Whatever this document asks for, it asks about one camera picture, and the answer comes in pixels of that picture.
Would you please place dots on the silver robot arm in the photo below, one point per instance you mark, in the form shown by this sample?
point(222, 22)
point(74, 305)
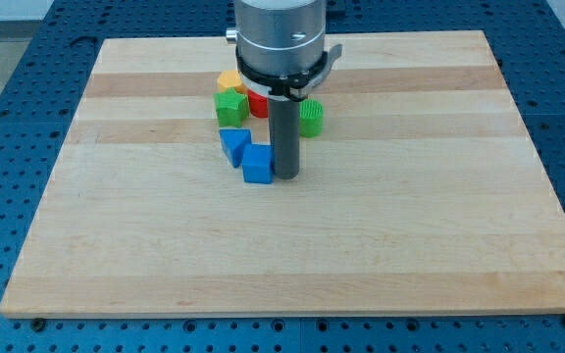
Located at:
point(280, 37)

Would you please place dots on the green star block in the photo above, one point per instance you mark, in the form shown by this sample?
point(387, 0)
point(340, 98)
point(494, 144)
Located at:
point(231, 108)

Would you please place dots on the blue cube block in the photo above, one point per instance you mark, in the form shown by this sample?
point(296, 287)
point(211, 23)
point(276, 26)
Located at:
point(257, 164)

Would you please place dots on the blue triangle block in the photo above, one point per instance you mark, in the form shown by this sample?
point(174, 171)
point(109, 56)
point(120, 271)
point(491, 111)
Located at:
point(233, 143)

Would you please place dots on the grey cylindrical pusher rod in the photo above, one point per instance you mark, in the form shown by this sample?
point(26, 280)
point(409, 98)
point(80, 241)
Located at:
point(284, 131)

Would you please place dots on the green ribbed cylinder block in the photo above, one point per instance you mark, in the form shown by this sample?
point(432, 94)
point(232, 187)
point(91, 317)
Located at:
point(311, 118)

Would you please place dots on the red cylinder block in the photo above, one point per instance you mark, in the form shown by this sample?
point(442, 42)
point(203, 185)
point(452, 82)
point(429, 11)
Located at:
point(258, 105)

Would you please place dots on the yellow hexagon block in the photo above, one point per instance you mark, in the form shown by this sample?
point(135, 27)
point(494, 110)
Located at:
point(231, 79)

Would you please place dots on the wooden board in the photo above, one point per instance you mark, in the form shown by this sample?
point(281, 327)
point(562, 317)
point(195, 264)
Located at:
point(424, 194)

